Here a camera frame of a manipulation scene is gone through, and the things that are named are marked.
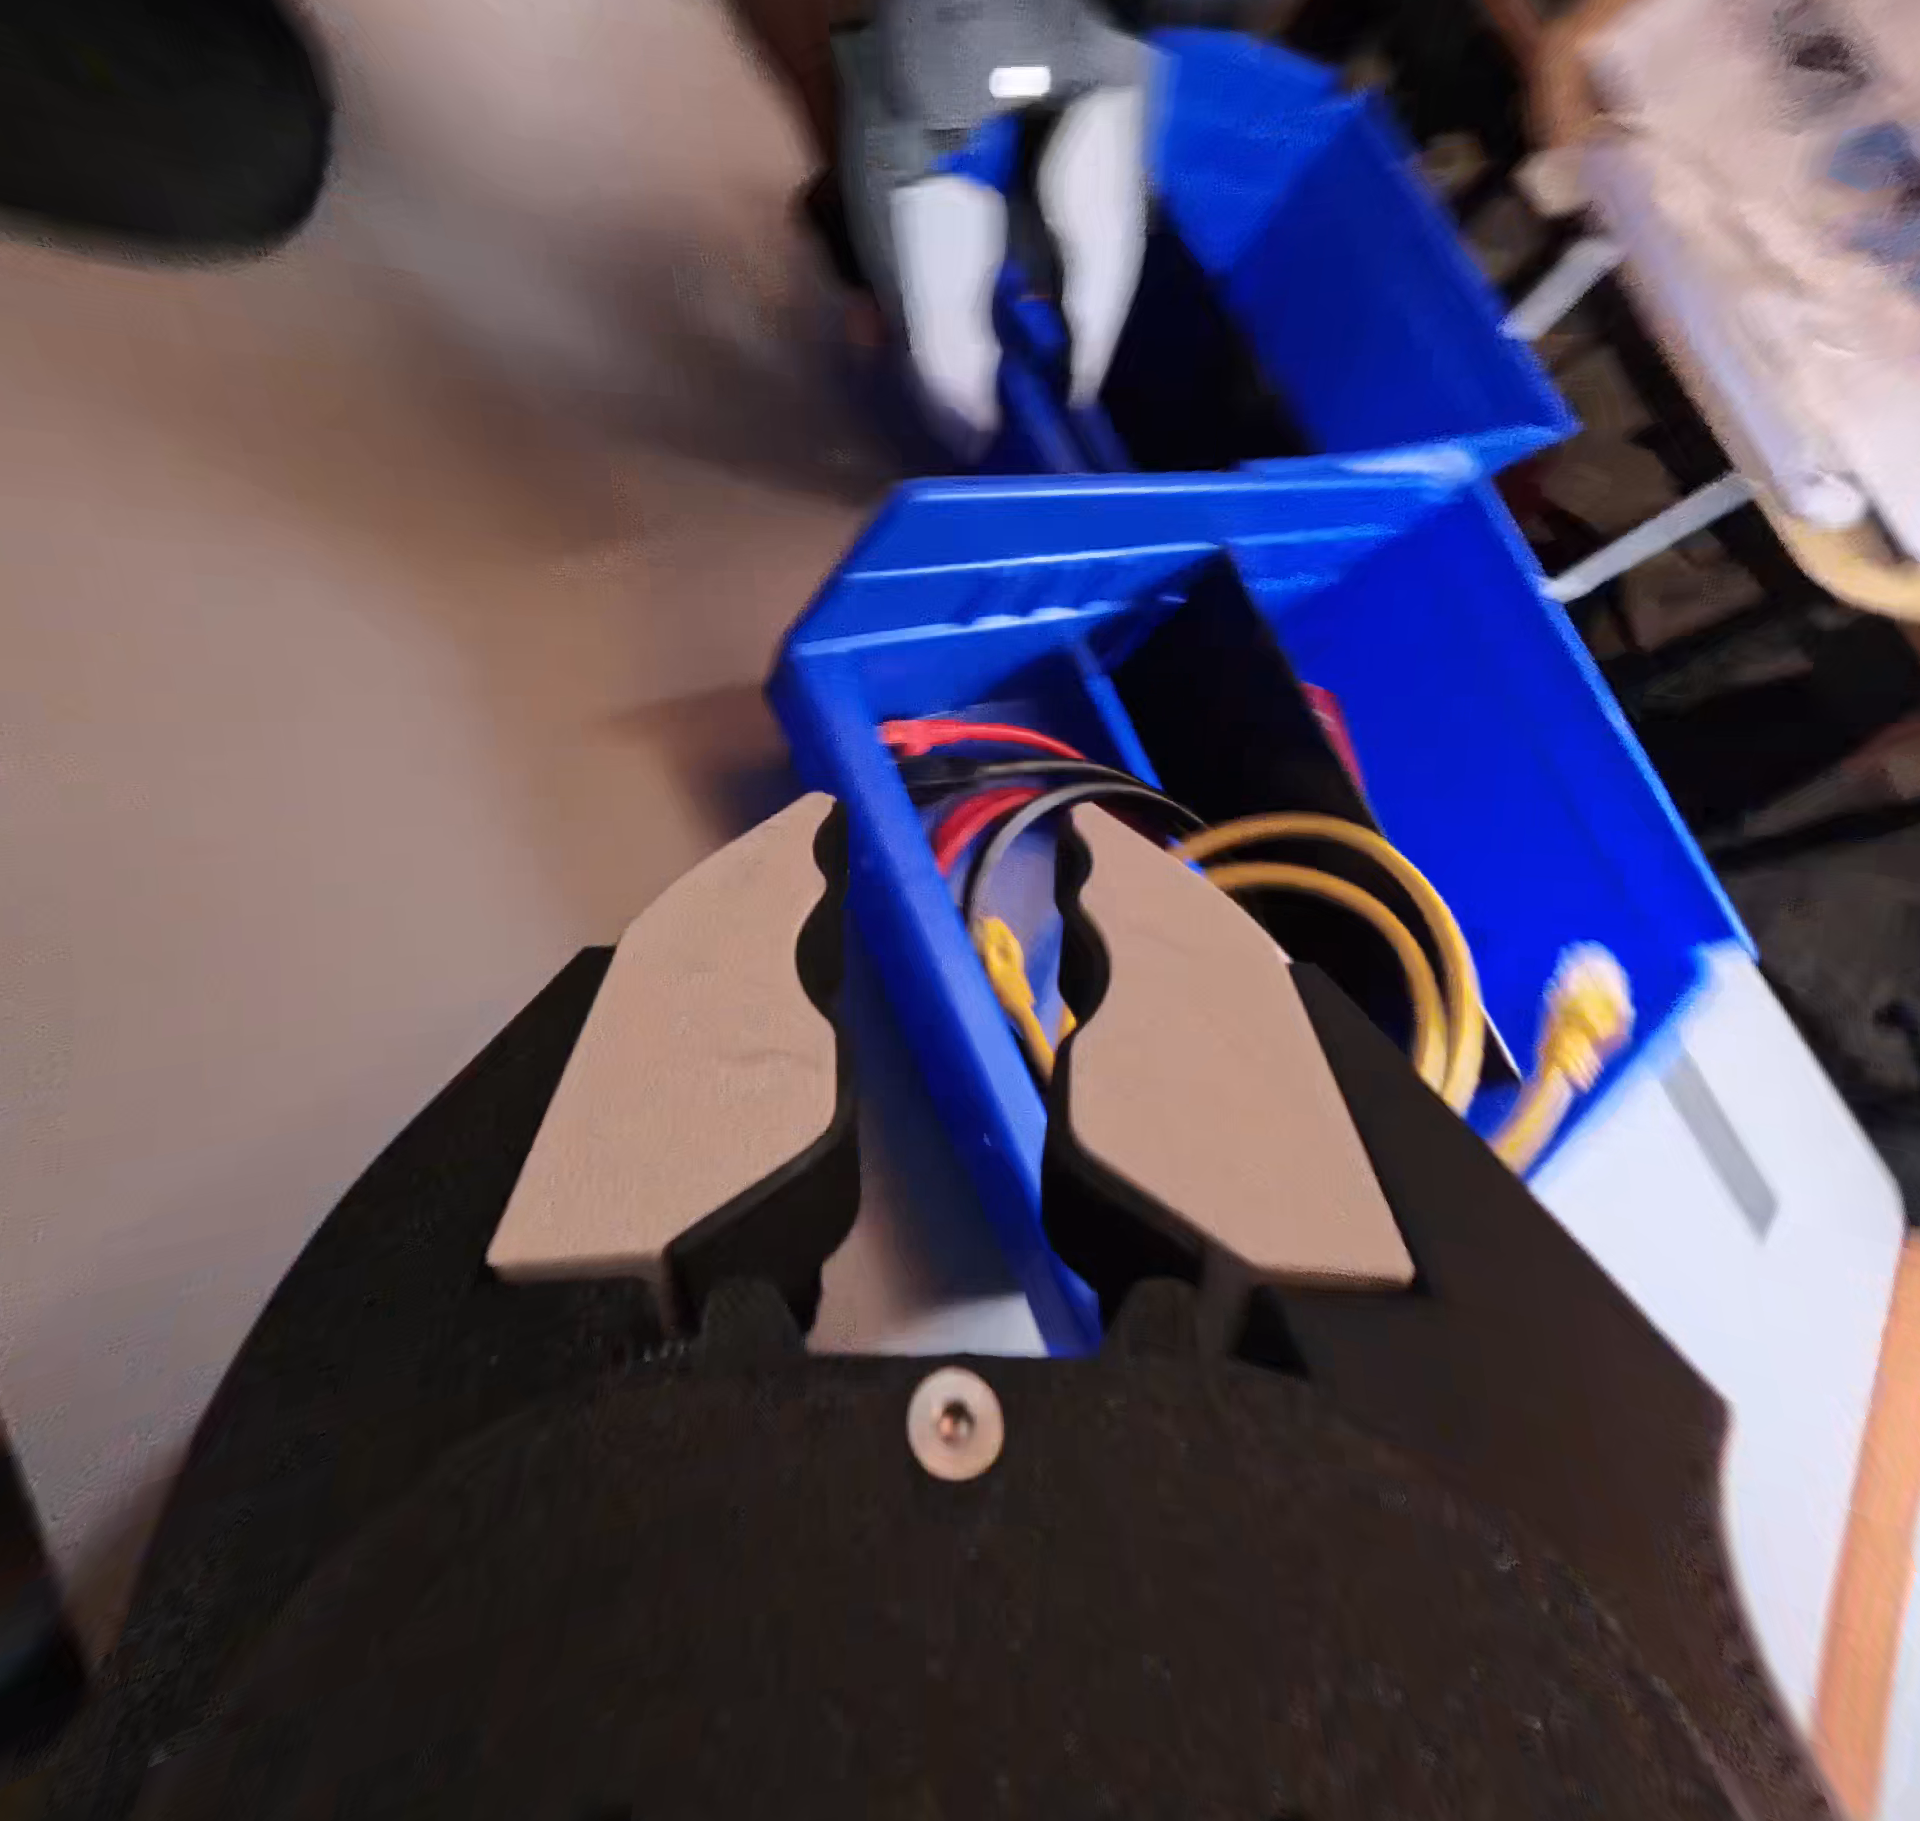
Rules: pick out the blue plastic bin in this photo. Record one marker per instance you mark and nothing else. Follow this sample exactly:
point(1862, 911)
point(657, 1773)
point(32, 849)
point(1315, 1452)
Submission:
point(1320, 247)
point(1516, 741)

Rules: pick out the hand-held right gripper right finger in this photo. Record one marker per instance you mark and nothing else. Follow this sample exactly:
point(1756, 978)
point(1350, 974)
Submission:
point(1216, 1087)

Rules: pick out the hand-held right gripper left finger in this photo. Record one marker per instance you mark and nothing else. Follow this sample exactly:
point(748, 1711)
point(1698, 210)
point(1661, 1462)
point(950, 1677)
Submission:
point(691, 1071)

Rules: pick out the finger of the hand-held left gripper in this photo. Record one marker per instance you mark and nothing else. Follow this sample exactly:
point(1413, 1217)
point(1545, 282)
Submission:
point(1103, 231)
point(948, 307)

